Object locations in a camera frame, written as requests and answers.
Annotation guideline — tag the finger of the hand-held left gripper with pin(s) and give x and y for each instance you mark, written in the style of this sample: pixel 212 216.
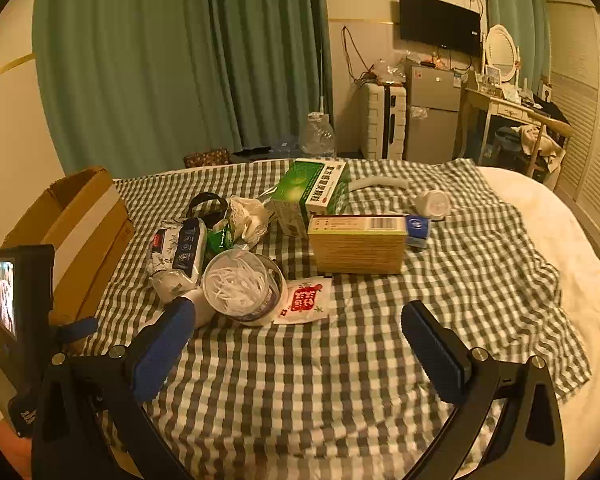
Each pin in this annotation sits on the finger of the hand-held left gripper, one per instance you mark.
pixel 76 331

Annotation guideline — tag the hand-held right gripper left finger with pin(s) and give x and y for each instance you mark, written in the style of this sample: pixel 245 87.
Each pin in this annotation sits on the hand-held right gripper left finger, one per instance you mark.
pixel 160 355

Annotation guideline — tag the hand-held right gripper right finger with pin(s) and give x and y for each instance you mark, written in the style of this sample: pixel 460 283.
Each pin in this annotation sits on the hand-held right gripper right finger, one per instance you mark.
pixel 432 355

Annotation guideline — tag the brown cardboard box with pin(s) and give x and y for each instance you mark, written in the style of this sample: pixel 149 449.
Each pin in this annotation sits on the brown cardboard box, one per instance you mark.
pixel 80 240

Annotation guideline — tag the blue floral tissue packet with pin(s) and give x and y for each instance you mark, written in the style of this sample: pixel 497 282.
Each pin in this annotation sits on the blue floral tissue packet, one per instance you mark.
pixel 177 255

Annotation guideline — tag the green medicine box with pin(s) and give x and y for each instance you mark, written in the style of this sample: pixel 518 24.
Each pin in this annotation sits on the green medicine box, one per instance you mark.
pixel 310 185

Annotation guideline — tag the green checked cloth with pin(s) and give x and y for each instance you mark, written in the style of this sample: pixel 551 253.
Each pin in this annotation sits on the green checked cloth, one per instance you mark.
pixel 330 360

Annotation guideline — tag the clear cotton swab tub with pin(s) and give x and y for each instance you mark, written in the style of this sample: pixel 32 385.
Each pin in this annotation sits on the clear cotton swab tub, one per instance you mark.
pixel 240 285

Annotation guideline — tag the tan barcode box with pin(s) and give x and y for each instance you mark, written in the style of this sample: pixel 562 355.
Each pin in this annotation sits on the tan barcode box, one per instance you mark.
pixel 355 255

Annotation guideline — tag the small blue box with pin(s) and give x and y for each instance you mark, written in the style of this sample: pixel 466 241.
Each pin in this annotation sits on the small blue box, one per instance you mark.
pixel 417 227

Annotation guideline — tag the green snack packet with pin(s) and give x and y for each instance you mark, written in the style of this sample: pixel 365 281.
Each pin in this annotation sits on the green snack packet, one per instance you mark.
pixel 220 241

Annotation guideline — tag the red and white sachet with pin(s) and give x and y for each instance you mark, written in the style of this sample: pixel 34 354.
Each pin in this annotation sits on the red and white sachet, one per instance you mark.
pixel 305 300

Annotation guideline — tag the crumpled white tissue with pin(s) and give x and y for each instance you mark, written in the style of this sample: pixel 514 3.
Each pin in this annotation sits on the crumpled white tissue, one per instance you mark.
pixel 247 220

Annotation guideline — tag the white curved tube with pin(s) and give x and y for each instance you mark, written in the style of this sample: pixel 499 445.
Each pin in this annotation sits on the white curved tube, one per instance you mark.
pixel 380 182

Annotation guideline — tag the brown patterned bag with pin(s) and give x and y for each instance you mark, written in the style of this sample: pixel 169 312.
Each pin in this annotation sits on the brown patterned bag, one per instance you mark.
pixel 207 157

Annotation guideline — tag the black floor items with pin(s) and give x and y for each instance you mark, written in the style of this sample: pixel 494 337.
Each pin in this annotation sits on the black floor items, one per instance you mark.
pixel 252 152

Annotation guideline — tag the beige clothing pile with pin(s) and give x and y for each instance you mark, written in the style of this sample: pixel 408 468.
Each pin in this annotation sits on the beige clothing pile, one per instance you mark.
pixel 535 142

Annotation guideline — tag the white suitcase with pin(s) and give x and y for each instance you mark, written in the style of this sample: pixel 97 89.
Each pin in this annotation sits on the white suitcase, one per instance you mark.
pixel 375 120

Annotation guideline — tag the small clear water bottle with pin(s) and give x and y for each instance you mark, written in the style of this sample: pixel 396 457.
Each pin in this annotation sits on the small clear water bottle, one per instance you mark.
pixel 285 146

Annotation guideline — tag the silver mini fridge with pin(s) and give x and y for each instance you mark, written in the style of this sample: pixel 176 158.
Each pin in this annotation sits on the silver mini fridge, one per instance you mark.
pixel 432 110

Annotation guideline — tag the large clear water bottle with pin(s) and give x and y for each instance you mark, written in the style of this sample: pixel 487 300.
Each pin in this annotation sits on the large clear water bottle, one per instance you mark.
pixel 317 135

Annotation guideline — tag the cream dressing table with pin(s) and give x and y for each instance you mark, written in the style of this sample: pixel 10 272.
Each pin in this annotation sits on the cream dressing table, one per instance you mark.
pixel 510 106

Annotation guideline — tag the wide green curtain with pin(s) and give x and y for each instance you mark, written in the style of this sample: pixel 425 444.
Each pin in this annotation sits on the wide green curtain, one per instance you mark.
pixel 155 60

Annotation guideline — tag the white louvred wardrobe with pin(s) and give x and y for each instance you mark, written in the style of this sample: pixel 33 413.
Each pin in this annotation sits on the white louvred wardrobe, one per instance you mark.
pixel 580 110

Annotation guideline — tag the clear plastic bags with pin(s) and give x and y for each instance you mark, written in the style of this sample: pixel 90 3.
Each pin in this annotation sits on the clear plastic bags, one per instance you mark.
pixel 387 72

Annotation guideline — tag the thin white pole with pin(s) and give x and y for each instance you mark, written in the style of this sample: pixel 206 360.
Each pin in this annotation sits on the thin white pole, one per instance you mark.
pixel 321 75

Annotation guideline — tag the oval white mirror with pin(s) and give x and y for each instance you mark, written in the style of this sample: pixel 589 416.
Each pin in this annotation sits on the oval white mirror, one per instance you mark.
pixel 500 50

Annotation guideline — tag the narrow green curtain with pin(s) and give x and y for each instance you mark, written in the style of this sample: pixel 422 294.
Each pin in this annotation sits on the narrow green curtain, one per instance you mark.
pixel 510 0

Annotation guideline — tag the black wall television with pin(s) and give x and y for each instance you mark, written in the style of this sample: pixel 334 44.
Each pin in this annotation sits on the black wall television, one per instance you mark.
pixel 440 22

